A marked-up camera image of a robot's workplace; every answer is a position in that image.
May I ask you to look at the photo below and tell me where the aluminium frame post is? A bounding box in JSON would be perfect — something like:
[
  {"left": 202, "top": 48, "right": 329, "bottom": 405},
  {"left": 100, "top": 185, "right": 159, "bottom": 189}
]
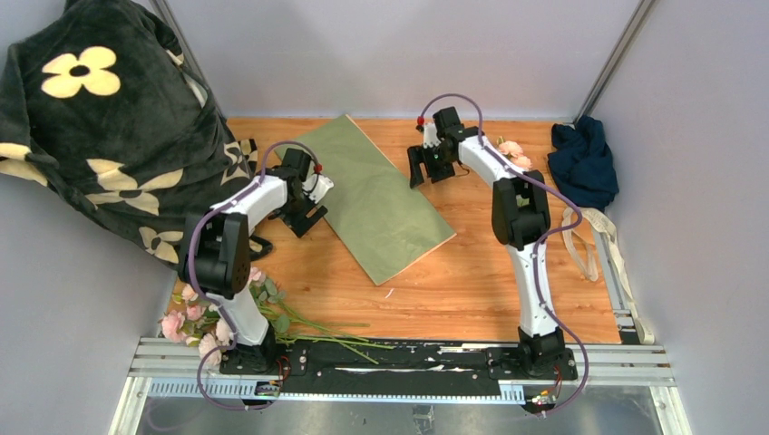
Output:
[
  {"left": 573, "top": 0, "right": 657, "bottom": 122},
  {"left": 149, "top": 0, "right": 225, "bottom": 118}
]

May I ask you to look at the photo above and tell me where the small pink flower sprig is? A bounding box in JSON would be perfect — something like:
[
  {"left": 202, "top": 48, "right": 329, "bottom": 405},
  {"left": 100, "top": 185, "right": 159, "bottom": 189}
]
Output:
[{"left": 497, "top": 137, "right": 533, "bottom": 171}]

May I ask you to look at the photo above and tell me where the navy blue cloth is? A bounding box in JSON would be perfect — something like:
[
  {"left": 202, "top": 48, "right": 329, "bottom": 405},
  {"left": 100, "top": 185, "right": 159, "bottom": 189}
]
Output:
[{"left": 548, "top": 115, "right": 619, "bottom": 212}]

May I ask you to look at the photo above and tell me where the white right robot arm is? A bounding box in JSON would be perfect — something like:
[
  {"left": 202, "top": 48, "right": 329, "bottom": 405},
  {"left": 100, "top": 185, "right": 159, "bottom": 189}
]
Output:
[{"left": 407, "top": 107, "right": 566, "bottom": 379}]

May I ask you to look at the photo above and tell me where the cream tote bag strap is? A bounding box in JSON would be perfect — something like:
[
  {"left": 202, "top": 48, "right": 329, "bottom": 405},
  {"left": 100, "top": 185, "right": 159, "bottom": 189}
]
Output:
[{"left": 560, "top": 208, "right": 656, "bottom": 346}]

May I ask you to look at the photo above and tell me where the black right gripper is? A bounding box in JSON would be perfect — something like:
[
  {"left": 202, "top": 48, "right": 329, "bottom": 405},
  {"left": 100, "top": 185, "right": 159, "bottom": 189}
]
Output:
[{"left": 407, "top": 141, "right": 455, "bottom": 189}]

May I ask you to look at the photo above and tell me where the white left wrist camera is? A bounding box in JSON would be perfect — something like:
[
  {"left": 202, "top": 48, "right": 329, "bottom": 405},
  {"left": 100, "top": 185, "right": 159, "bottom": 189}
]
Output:
[{"left": 302, "top": 173, "right": 335, "bottom": 204}]

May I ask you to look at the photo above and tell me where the left aluminium frame post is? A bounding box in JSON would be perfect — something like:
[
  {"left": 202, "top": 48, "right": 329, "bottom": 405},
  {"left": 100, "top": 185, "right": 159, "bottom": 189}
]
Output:
[{"left": 149, "top": 0, "right": 225, "bottom": 118}]

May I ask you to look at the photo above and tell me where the black and aluminium base rail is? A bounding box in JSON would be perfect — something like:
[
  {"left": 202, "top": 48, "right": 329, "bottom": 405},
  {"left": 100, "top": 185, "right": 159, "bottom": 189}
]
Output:
[{"left": 110, "top": 337, "right": 691, "bottom": 434}]

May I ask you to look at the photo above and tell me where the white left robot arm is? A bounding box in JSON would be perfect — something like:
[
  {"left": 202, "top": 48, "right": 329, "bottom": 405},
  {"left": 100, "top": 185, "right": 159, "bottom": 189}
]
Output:
[{"left": 178, "top": 140, "right": 334, "bottom": 374}]

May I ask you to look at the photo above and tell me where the dark floral fleece blanket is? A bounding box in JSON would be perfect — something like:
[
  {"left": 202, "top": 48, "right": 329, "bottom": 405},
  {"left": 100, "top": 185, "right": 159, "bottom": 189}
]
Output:
[{"left": 1, "top": 1, "right": 258, "bottom": 267}]

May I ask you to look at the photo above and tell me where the right aluminium frame post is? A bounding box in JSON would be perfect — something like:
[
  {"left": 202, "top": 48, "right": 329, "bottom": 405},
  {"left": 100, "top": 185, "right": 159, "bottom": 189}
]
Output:
[{"left": 573, "top": 0, "right": 657, "bottom": 122}]

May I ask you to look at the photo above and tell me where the pink fake flower bunch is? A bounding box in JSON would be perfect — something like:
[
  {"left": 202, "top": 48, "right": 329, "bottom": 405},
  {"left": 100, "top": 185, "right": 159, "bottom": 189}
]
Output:
[{"left": 159, "top": 266, "right": 393, "bottom": 368}]

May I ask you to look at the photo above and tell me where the green and peach wrapping paper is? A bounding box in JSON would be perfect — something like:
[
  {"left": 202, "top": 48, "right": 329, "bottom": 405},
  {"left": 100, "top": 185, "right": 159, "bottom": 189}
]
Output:
[{"left": 275, "top": 115, "right": 456, "bottom": 287}]

